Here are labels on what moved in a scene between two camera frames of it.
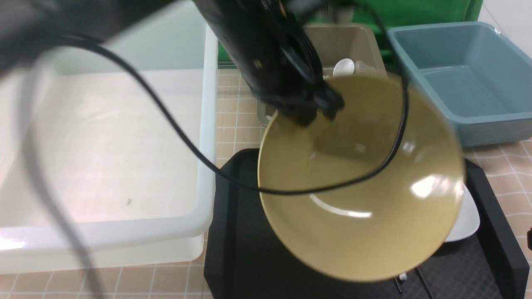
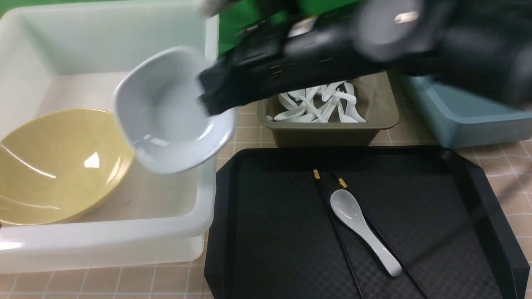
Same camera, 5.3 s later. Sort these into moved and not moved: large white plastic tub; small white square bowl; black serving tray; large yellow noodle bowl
Moved: large yellow noodle bowl; small white square bowl
Not moved: large white plastic tub; black serving tray
